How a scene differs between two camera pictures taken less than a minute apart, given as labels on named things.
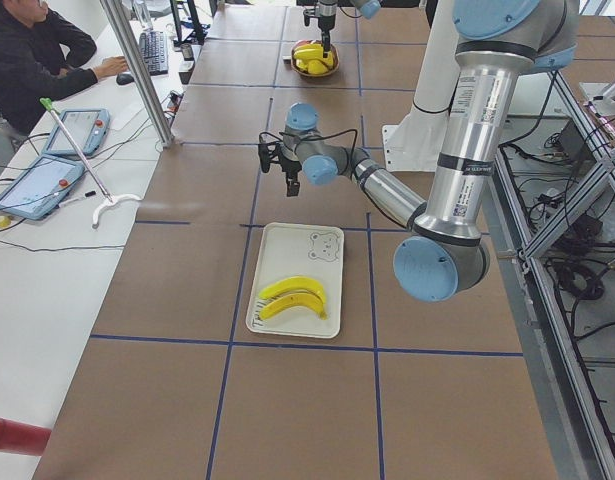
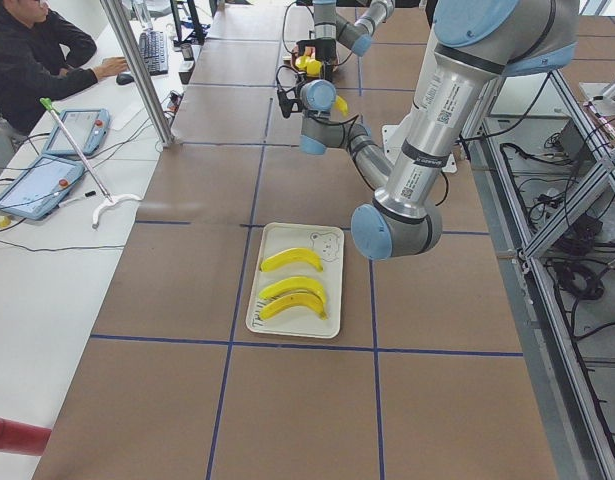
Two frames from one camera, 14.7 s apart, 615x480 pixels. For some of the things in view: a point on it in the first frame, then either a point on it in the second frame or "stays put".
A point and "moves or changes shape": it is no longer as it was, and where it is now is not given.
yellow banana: [329, 60] moves or changes shape
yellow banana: [294, 299] stays put
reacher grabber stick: [111, 200] stays put
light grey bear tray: [297, 250] stays put
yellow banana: [308, 51] moves or changes shape
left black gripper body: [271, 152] to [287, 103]
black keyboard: [154, 51] stays put
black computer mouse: [124, 79] stays put
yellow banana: [296, 283] stays put
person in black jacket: [33, 53] stays put
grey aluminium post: [123, 31] stays put
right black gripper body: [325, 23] to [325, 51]
